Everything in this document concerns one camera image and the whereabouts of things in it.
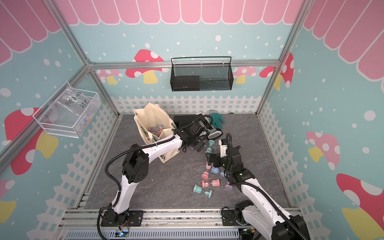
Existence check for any cream canvas tote bag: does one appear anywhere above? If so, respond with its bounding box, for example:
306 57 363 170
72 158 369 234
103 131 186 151
134 103 176 145

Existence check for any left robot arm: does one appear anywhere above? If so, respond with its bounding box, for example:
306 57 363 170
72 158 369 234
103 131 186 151
98 115 213 226

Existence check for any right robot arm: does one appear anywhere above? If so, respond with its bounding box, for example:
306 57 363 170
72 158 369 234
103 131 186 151
206 133 310 240

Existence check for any teal hourglass by brush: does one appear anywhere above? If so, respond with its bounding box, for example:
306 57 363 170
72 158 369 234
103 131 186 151
205 140 215 154

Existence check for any pink hourglass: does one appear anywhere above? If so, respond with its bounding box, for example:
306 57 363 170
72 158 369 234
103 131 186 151
202 179 220 189

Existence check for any green hourglass front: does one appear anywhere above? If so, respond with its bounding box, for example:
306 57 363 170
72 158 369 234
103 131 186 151
193 185 213 198

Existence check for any plastic bag in basket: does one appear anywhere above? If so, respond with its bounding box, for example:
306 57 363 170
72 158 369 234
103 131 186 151
47 82 101 133

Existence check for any black flat box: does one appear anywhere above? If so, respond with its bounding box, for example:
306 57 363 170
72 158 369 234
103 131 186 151
174 115 202 133

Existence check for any black white hair brush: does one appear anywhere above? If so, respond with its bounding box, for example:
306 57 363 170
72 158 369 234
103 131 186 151
199 117 223 140

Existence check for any green rubber glove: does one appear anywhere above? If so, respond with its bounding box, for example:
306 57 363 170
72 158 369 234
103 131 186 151
210 110 225 129

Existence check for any black box in basket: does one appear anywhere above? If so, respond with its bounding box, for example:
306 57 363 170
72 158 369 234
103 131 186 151
171 76 200 92

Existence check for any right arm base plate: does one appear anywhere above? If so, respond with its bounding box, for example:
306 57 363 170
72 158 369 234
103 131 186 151
221 208 260 227

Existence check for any black mesh wall basket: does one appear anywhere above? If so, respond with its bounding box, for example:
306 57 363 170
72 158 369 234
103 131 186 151
170 56 234 92

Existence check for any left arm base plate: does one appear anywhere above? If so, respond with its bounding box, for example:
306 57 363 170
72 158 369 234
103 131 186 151
101 209 144 227

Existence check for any clear wire wall basket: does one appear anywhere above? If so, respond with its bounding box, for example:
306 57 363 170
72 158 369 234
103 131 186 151
32 82 102 139

